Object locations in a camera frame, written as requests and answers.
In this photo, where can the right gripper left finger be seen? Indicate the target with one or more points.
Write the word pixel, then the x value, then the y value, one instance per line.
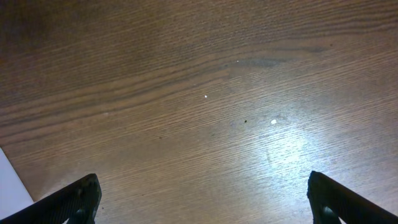
pixel 75 203

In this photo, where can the white cardboard box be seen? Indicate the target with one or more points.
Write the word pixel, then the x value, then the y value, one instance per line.
pixel 14 197

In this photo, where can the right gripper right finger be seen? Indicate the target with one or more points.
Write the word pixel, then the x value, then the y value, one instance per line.
pixel 332 202

